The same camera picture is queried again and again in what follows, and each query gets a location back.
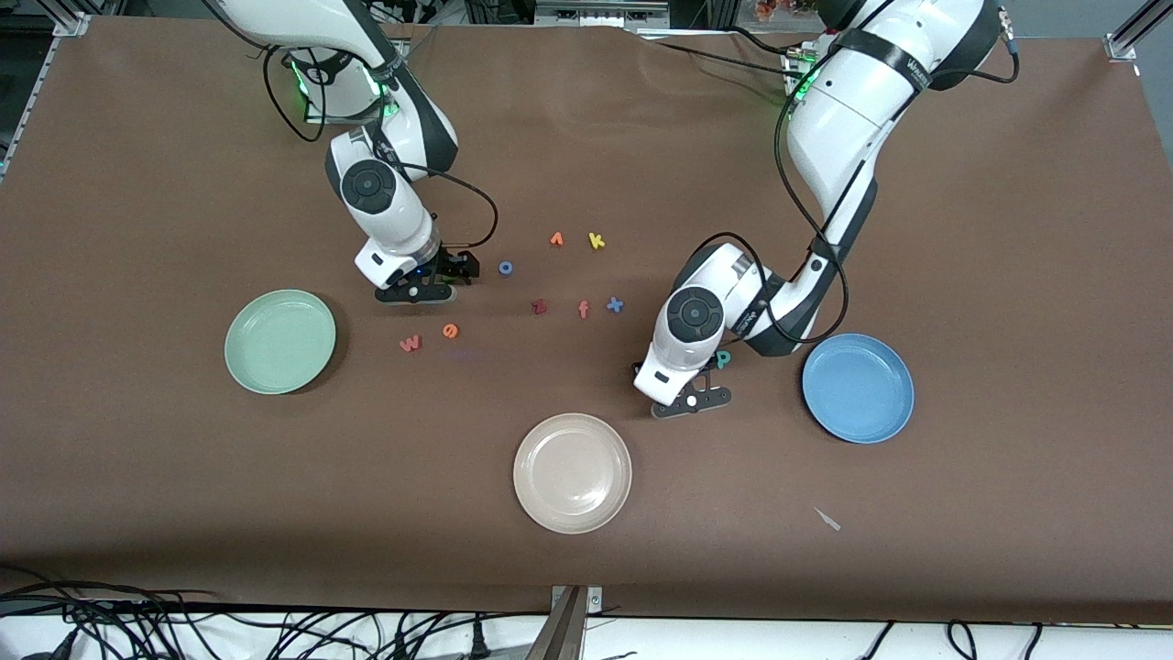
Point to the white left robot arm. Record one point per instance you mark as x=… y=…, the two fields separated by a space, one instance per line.
x=852 y=119

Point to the brown table cover sheet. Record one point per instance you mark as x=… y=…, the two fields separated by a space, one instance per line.
x=183 y=477

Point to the aluminium frame profile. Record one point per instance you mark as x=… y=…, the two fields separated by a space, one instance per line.
x=1123 y=44
x=73 y=23

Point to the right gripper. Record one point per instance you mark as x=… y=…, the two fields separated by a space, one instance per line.
x=451 y=263

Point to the small white paper scrap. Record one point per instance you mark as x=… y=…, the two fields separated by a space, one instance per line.
x=827 y=519

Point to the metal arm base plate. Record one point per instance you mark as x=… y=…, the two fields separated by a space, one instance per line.
x=316 y=115

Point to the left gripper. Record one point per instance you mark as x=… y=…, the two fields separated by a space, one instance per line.
x=711 y=361

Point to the beige plate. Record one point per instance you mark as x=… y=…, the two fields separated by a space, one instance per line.
x=573 y=473

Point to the pink foam letter w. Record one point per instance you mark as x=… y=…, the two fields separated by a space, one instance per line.
x=410 y=345

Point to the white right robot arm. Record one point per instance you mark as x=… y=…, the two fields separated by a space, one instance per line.
x=403 y=110

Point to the metal table edge bracket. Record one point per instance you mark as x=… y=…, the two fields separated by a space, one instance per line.
x=568 y=623

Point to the mint green plate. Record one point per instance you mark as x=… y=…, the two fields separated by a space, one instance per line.
x=279 y=341

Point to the grey metal box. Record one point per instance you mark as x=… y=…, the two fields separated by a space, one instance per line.
x=596 y=14

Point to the blue plate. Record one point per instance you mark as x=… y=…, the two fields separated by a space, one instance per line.
x=858 y=388

